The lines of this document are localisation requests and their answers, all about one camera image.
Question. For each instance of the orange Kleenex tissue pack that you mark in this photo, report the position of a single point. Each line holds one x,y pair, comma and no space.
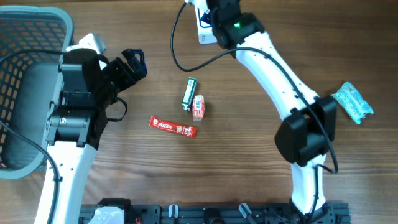
198,108

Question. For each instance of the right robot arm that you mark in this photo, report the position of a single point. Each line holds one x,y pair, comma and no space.
304,138

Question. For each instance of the teal tissue pack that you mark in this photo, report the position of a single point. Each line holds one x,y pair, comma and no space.
352,102

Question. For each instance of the grey plastic mesh basket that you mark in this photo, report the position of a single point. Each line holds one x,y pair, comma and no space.
31,40

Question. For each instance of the red Nescafe coffee stick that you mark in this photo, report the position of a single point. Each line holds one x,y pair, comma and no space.
188,131

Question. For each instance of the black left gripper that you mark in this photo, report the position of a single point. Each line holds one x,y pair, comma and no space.
129,78

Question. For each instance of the green white small box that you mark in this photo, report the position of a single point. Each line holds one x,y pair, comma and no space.
189,94

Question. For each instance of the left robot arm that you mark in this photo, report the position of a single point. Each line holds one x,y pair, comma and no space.
91,83

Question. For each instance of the white barcode scanner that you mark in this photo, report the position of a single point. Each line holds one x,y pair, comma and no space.
205,34

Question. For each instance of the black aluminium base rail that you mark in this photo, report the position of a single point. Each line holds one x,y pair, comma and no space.
156,214

